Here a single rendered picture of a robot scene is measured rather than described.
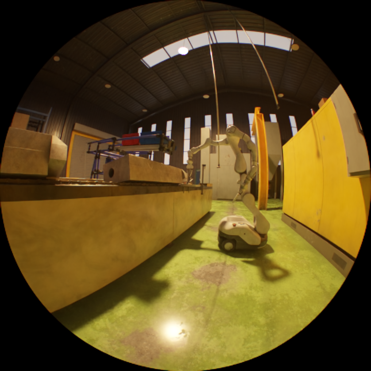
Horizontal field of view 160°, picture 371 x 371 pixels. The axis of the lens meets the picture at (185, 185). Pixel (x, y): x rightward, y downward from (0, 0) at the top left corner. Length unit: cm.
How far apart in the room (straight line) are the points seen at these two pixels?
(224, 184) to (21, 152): 722
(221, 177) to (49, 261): 717
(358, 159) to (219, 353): 148
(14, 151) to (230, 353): 130
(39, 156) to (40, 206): 22
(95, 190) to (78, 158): 1119
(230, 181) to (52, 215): 707
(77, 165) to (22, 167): 1122
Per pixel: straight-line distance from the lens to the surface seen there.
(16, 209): 72
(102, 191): 83
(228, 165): 732
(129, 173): 98
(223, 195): 722
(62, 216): 74
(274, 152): 910
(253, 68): 1163
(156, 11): 922
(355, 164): 134
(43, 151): 73
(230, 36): 1006
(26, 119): 1024
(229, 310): 100
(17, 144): 74
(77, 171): 1186
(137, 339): 87
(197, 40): 1011
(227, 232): 157
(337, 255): 180
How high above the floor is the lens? 79
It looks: level
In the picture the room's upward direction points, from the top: 2 degrees clockwise
